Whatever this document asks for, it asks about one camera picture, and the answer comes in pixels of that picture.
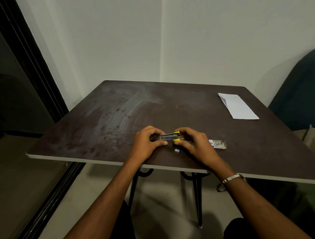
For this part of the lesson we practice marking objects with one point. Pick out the person's left hand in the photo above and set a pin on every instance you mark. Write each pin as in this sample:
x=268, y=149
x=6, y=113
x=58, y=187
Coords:
x=145, y=145

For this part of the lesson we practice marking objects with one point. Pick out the beige cloth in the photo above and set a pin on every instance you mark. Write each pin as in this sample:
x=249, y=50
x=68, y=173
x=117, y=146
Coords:
x=307, y=136

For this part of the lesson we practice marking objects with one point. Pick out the person's right hand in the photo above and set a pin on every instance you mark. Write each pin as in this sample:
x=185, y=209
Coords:
x=200, y=149

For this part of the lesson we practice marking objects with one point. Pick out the black metal table leg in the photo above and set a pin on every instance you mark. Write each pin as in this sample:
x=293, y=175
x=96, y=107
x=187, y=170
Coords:
x=198, y=199
x=134, y=189

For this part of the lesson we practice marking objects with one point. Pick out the black sliding door frame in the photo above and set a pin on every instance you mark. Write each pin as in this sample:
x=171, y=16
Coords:
x=29, y=73

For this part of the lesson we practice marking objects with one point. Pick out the white papers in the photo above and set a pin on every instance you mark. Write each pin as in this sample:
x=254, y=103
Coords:
x=240, y=107

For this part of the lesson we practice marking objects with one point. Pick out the person's left forearm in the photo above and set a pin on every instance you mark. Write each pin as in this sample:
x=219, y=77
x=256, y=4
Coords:
x=105, y=202

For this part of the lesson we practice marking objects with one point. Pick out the yellow and silver stapler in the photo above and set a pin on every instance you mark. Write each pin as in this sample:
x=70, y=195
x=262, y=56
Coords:
x=168, y=136

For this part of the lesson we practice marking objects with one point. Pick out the dark green sofa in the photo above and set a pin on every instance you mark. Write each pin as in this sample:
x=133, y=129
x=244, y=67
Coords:
x=295, y=98

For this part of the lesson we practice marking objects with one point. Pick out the person's right forearm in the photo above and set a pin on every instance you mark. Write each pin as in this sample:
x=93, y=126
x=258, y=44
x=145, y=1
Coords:
x=260, y=211

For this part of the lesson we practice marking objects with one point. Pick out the blue staples box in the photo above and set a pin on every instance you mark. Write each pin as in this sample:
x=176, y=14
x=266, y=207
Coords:
x=219, y=144

